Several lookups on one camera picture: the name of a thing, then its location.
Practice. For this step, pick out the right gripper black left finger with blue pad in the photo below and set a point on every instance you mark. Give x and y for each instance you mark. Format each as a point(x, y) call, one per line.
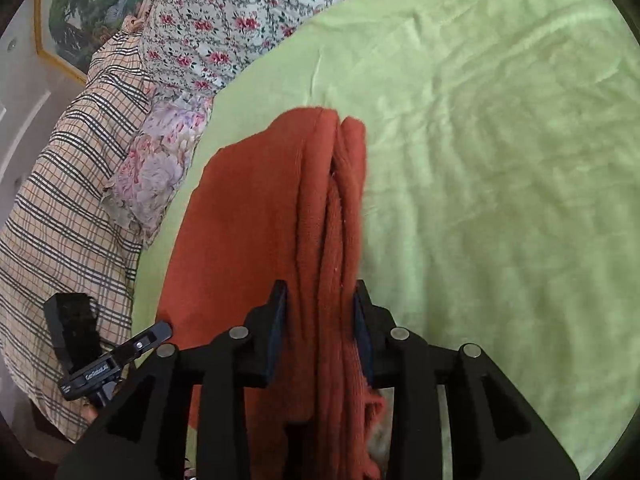
point(141, 432)

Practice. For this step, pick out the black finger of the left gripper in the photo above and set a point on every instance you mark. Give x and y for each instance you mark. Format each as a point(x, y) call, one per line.
point(143, 342)

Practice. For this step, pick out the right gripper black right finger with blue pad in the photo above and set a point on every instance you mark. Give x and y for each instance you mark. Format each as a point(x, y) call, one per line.
point(494, 432)

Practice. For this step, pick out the orange knit sweater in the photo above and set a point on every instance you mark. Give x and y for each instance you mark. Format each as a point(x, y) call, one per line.
point(284, 205)

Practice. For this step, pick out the plaid checked pillow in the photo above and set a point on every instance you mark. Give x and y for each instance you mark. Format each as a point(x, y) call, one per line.
point(59, 238)

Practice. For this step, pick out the pastel floral ruffled pillow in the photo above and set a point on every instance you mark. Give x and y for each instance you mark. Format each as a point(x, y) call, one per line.
point(143, 185)

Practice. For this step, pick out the gold framed landscape painting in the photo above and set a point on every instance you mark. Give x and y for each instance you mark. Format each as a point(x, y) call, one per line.
point(69, 32)

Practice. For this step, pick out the rose floral quilt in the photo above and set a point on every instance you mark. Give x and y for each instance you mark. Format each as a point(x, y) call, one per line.
point(200, 46)

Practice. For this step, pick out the light green bed sheet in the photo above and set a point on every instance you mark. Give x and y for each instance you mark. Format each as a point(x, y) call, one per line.
point(502, 196)

